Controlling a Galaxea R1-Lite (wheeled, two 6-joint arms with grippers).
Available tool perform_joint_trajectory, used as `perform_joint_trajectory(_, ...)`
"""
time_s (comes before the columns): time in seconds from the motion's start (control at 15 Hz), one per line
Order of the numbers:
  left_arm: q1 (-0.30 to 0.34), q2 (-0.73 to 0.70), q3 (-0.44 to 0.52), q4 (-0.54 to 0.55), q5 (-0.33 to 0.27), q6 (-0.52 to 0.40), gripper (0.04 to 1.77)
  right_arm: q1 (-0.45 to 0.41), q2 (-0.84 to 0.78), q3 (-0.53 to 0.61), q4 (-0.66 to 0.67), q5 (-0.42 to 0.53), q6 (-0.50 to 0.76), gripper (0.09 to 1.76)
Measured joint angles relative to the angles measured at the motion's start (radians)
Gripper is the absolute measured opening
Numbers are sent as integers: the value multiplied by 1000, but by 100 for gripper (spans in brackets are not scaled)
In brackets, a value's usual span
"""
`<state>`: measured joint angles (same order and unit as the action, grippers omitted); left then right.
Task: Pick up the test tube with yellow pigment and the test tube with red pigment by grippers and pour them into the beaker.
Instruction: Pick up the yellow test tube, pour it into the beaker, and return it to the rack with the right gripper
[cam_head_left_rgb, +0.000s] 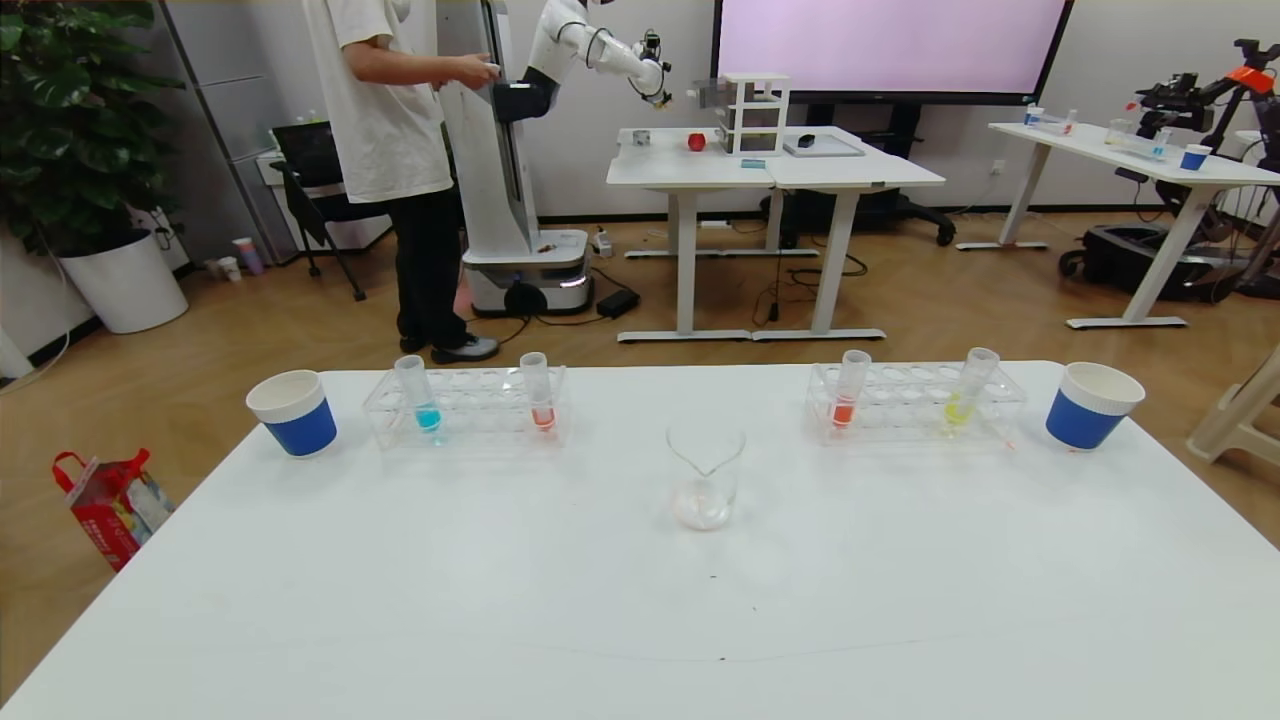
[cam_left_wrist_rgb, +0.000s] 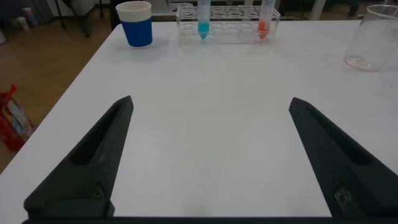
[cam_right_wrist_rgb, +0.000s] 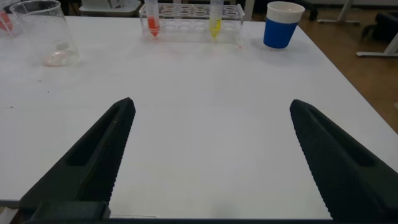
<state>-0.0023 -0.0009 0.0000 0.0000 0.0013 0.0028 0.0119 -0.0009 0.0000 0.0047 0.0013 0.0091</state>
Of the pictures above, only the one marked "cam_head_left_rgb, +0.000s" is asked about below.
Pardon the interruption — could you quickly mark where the clear glass beaker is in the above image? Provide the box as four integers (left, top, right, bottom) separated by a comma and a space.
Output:
666, 420, 747, 532

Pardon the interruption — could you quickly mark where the large display screen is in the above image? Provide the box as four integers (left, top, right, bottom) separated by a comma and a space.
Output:
711, 0, 1076, 107

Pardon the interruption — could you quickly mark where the white wheeled robot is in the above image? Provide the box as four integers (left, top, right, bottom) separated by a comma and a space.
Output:
437, 0, 673, 319

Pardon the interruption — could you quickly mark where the yellow pigment test tube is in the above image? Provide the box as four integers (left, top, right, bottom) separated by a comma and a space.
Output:
944, 347, 1001, 429

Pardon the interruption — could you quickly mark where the black display stand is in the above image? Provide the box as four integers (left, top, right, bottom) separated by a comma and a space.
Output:
760, 100, 956, 249

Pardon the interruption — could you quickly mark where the red pigment test tube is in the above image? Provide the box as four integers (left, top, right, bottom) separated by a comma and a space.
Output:
830, 350, 872, 431
519, 352, 557, 433

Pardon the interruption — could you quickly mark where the clear acrylic test tube rack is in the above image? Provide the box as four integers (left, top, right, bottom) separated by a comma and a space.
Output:
362, 365, 571, 451
805, 361, 1029, 446

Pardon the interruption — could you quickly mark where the white drawer organizer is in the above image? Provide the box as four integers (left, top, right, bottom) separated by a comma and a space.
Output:
716, 72, 791, 156

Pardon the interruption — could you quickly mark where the blue white paper cup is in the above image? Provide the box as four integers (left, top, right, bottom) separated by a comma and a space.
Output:
1046, 362, 1146, 451
246, 370, 338, 458

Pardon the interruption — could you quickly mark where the white plant pot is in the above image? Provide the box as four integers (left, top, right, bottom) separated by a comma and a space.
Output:
57, 228, 190, 335

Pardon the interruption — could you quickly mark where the black office chair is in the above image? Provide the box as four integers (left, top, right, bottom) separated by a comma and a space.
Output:
270, 120, 391, 301

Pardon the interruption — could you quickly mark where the grey metal cabinet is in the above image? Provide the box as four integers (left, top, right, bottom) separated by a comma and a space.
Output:
160, 0, 313, 266

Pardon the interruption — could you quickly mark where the beige plastic stool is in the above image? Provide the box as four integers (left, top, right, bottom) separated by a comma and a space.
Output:
1187, 345, 1280, 466

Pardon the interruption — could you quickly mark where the black mobile robot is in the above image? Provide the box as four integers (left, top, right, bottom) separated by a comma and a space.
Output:
1060, 38, 1280, 303

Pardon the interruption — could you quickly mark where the grey flat tray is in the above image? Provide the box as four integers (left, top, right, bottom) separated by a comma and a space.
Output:
783, 133, 866, 158

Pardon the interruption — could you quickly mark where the person in white shirt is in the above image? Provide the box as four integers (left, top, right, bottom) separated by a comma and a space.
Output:
303, 0, 501, 365

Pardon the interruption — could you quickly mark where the green leafy plant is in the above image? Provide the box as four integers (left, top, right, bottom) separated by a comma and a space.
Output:
0, 0, 186, 256

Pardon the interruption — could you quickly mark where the blue pigment test tube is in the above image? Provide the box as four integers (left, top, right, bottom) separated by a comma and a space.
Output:
394, 355, 443, 434

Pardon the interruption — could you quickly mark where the long white standing desk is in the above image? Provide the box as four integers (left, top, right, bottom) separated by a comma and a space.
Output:
955, 120, 1280, 331

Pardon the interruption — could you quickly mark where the red printed shopping bag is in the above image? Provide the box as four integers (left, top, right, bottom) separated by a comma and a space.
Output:
52, 448, 174, 573

